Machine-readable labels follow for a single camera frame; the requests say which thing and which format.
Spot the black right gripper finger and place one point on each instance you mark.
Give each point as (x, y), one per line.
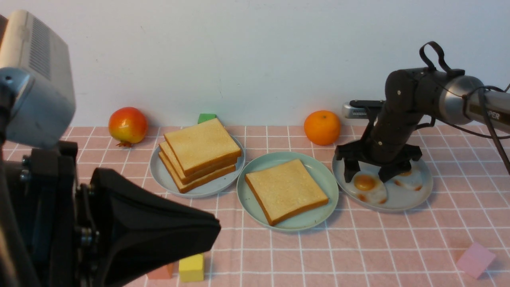
(388, 172)
(351, 168)

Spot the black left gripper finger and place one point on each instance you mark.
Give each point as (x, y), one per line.
(140, 231)

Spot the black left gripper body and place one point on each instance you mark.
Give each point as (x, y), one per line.
(43, 241)

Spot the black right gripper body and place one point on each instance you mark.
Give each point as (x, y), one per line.
(385, 139)

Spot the fried egg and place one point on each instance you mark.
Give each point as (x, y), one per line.
(368, 188)
(410, 180)

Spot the bread slice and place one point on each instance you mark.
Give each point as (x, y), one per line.
(286, 190)
(184, 188)
(185, 179)
(199, 146)

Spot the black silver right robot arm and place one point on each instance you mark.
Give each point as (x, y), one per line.
(415, 99)

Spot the grey egg plate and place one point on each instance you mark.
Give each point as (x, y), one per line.
(399, 199)

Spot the orange tangerine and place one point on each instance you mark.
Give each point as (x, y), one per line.
(322, 127)

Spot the orange foam cube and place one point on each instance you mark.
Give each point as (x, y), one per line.
(162, 273)

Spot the grey-blue bread plate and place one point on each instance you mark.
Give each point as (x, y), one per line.
(164, 179)

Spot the yellow foam cube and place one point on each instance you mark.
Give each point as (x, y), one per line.
(191, 269)

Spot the red yellow pomegranate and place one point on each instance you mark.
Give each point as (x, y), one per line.
(128, 126)

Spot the light green center plate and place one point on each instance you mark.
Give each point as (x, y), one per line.
(306, 220)

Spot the pink foam cube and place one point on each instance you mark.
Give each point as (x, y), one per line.
(475, 260)

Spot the green foam cube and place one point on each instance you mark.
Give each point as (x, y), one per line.
(204, 117)

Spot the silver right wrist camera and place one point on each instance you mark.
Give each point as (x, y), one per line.
(362, 109)

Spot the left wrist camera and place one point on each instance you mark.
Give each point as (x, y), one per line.
(36, 67)

